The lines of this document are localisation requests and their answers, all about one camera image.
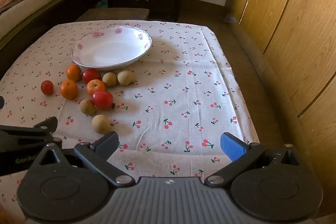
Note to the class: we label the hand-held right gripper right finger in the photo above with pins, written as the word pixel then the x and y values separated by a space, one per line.
pixel 232 146

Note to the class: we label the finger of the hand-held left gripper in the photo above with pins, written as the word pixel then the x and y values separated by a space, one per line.
pixel 39 128

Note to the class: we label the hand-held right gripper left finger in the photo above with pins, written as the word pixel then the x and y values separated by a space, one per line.
pixel 106 145

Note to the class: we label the brown longan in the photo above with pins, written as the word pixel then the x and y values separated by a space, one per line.
pixel 87 106
pixel 109 79
pixel 125 77
pixel 101 124

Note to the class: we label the small round red tomato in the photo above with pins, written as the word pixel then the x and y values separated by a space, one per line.
pixel 47 87

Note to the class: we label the red oval tomato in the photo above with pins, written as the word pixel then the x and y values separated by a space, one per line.
pixel 102 99
pixel 91 75

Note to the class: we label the orange tangerine with green stem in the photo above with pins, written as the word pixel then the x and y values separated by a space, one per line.
pixel 95 86

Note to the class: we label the white floral plate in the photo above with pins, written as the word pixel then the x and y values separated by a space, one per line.
pixel 110 50

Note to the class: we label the white thread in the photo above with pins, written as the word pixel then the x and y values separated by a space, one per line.
pixel 141 137

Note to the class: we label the cherry print tablecloth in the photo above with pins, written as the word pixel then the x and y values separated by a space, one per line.
pixel 170 77

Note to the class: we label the brown stool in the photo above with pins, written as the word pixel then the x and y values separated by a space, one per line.
pixel 113 14

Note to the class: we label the wooden wardrobe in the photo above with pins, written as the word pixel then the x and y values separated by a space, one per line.
pixel 288 16

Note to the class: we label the dark nightstand drawer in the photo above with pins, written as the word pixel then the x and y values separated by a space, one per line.
pixel 162 2

